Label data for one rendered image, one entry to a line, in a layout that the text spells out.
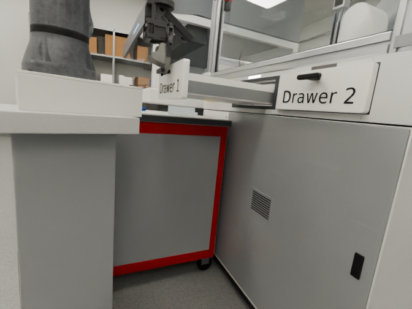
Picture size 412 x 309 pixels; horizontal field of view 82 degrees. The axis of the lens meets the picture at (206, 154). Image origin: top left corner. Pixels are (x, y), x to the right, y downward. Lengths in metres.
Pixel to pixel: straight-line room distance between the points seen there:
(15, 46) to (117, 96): 4.90
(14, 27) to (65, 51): 4.90
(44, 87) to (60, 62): 0.07
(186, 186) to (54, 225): 0.55
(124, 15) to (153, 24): 4.55
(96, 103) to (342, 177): 0.61
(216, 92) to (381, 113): 0.42
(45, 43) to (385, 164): 0.76
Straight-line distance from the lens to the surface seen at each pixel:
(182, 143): 0.97
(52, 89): 0.58
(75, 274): 0.72
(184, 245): 1.16
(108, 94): 0.60
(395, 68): 0.64
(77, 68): 0.62
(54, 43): 0.63
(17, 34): 5.49
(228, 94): 0.77
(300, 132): 0.76
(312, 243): 0.77
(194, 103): 1.72
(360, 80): 0.65
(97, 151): 0.61
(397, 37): 0.66
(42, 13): 0.65
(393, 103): 0.63
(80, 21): 0.66
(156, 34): 0.81
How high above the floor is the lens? 0.79
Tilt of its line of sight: 11 degrees down
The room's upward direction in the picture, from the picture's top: 5 degrees clockwise
